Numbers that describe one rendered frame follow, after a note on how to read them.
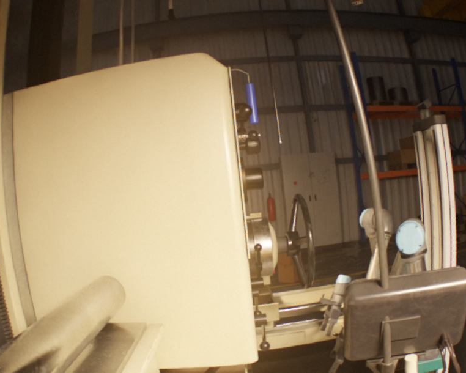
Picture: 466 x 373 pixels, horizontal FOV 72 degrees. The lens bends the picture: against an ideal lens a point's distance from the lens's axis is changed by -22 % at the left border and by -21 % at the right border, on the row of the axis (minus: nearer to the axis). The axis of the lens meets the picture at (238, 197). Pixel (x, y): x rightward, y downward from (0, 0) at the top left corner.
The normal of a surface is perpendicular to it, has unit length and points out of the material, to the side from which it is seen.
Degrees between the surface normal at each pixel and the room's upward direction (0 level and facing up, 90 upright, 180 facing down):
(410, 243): 83
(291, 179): 90
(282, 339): 90
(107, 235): 90
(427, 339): 110
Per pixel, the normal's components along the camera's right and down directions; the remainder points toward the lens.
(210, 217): 0.03, 0.03
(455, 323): -0.18, 0.38
